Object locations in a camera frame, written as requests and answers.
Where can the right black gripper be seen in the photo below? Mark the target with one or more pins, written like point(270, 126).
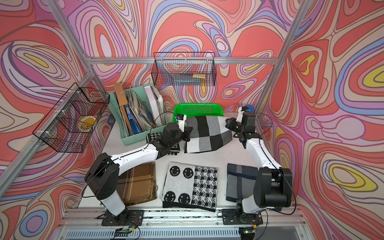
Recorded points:
point(229, 124)

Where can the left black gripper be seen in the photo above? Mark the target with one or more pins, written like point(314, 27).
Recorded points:
point(186, 134)

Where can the grey black checked scarf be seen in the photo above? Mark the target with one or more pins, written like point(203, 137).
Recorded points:
point(209, 134)

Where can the grey navy plaid scarf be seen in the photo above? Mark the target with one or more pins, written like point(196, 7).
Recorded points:
point(240, 182)

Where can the smiley face houndstooth scarf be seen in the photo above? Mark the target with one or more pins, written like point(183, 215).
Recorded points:
point(190, 186)

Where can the brown plaid scarf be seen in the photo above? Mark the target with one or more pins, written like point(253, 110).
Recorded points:
point(138, 185)

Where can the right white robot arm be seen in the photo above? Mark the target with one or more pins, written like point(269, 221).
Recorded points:
point(273, 187)

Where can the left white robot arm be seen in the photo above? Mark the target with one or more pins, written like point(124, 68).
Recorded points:
point(102, 177)

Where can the black white houndstooth scarf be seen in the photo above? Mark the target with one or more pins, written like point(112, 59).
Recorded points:
point(163, 145)

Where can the green plastic basket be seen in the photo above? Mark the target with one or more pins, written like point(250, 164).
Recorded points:
point(198, 109)

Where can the clear tube blue cap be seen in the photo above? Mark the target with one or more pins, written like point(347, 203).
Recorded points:
point(249, 108)

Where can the blue folder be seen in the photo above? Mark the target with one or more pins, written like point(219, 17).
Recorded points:
point(134, 124)

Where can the mint green file organizer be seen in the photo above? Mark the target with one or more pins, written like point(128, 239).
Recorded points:
point(138, 111)

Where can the black wire basket back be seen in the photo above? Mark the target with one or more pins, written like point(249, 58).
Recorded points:
point(184, 69)

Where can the black wire basket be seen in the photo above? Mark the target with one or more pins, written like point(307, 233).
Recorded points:
point(71, 122)
point(184, 69)

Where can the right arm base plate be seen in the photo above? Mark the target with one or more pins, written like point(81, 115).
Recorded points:
point(237, 217)

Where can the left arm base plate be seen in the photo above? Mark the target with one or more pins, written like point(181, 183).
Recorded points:
point(126, 218)

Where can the black wire basket left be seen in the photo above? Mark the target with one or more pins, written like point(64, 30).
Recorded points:
point(71, 122)

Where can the aluminium rail frame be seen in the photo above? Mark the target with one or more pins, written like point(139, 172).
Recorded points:
point(179, 224)

